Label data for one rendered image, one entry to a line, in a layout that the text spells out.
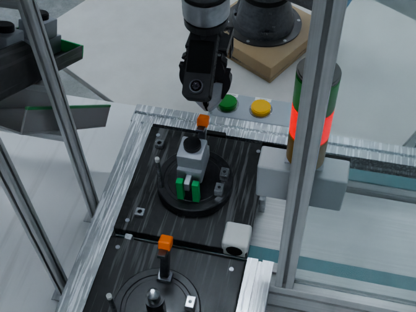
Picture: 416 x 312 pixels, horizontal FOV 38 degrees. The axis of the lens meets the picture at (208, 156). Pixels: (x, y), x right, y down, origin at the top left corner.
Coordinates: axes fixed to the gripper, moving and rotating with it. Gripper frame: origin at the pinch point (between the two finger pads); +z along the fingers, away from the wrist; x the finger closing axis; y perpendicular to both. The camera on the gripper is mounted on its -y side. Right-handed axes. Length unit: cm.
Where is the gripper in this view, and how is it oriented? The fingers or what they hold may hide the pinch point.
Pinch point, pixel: (206, 108)
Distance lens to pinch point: 111.2
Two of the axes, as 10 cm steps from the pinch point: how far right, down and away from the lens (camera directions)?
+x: -9.7, -1.6, 1.6
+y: 2.2, -7.8, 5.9
